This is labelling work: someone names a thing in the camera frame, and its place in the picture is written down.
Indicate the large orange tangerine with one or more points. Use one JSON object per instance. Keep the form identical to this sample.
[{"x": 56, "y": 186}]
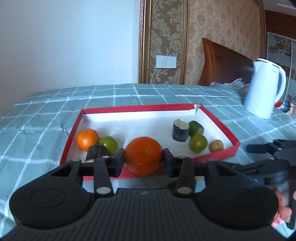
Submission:
[{"x": 143, "y": 156}]

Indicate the light green lime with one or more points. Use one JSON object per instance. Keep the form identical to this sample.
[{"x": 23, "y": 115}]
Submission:
[{"x": 198, "y": 143}]

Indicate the small orange tangerine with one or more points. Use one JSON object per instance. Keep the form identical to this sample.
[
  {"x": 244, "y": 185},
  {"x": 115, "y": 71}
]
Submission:
[{"x": 86, "y": 138}]

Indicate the brown sugarcane log piece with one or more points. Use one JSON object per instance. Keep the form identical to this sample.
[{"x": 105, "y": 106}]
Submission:
[{"x": 94, "y": 152}]

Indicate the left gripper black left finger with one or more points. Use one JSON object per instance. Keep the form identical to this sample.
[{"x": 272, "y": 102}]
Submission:
[{"x": 101, "y": 170}]

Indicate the brown wooden headboard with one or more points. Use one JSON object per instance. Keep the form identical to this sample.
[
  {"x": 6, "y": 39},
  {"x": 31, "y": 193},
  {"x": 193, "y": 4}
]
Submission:
[{"x": 224, "y": 65}]

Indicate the red shallow cardboard box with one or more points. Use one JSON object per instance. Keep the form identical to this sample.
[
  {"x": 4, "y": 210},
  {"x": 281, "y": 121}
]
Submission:
[{"x": 124, "y": 123}]

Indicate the white wall switch panel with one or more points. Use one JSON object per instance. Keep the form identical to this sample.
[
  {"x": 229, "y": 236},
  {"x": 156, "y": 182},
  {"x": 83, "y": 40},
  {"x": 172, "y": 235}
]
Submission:
[{"x": 166, "y": 62}]

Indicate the gold ornate wall frame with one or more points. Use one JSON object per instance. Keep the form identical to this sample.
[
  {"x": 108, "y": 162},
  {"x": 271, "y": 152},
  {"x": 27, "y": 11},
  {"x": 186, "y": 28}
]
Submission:
[{"x": 163, "y": 31}]

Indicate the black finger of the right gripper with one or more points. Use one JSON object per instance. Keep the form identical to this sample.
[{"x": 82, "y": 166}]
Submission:
[{"x": 262, "y": 148}]

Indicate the white electric kettle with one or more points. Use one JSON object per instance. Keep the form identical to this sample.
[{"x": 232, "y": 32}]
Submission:
[{"x": 266, "y": 87}]

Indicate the pink towel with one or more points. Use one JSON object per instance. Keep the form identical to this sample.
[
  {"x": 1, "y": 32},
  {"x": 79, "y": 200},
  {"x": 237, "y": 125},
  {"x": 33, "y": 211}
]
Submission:
[{"x": 284, "y": 212}]

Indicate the dark sugarcane piece white end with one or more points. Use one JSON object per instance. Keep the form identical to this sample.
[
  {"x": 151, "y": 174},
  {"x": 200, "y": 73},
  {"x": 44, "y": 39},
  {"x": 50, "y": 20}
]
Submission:
[{"x": 180, "y": 130}]

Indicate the green cucumber piece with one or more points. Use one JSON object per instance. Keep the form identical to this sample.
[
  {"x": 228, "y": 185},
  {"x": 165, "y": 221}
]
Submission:
[{"x": 194, "y": 128}]

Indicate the green plaid bedsheet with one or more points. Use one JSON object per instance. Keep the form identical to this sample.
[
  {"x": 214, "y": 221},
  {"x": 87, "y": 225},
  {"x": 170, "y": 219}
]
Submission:
[{"x": 35, "y": 130}]

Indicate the tan longan fruit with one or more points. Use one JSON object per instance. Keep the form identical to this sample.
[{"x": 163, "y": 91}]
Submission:
[{"x": 216, "y": 145}]

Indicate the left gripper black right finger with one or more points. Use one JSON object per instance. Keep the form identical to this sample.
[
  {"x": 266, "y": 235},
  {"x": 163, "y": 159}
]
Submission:
[{"x": 217, "y": 175}]

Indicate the dark green round fruit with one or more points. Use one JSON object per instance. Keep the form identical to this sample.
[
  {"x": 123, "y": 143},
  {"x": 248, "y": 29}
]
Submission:
[{"x": 110, "y": 143}]

